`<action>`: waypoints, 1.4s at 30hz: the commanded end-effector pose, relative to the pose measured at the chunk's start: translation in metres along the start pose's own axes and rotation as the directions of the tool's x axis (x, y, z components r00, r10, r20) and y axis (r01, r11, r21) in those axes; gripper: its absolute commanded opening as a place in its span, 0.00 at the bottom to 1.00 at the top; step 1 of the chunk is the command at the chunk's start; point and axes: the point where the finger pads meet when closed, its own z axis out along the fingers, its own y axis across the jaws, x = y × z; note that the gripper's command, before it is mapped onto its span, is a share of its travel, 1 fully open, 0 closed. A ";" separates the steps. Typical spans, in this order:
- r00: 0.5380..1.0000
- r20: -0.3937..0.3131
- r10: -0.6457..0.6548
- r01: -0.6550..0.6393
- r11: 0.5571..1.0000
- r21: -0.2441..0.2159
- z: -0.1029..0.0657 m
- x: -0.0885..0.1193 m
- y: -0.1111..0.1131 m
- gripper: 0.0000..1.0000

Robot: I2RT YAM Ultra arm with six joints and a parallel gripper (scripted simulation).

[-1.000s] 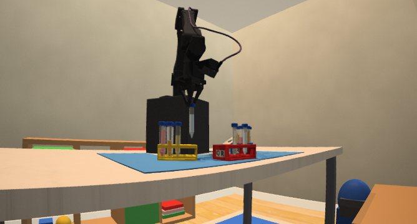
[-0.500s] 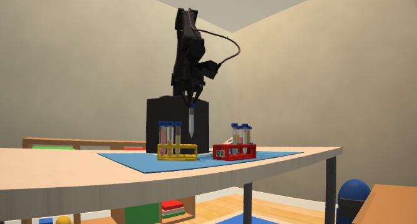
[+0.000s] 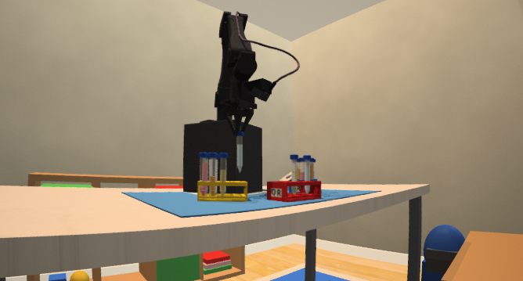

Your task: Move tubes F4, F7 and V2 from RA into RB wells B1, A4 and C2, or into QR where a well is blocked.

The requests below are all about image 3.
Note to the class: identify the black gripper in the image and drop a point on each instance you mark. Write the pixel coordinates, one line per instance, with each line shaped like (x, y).
(241, 109)

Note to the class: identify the light blue mat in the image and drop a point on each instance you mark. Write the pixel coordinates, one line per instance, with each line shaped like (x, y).
(187, 206)

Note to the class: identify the red rack with round wells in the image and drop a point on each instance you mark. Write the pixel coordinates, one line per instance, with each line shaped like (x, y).
(278, 191)

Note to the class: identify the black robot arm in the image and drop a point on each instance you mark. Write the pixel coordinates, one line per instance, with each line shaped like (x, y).
(232, 46)

